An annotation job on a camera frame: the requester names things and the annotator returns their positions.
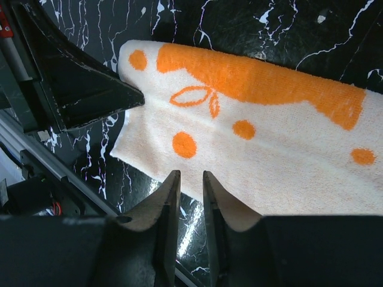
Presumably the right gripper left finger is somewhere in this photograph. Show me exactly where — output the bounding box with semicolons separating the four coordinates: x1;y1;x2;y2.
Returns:
1;170;181;286

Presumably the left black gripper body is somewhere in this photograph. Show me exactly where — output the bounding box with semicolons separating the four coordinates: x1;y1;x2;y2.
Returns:
1;1;65;133

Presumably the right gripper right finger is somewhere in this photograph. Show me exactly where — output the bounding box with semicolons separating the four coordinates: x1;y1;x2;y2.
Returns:
203;172;382;286

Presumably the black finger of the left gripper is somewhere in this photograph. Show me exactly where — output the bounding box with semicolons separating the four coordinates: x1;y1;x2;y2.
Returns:
11;0;146;132

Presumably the orange floral towel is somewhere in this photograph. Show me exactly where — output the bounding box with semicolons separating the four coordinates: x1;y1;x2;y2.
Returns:
111;40;382;215

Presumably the aluminium frame rail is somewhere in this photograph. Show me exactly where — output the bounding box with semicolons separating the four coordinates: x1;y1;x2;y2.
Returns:
1;111;120;216

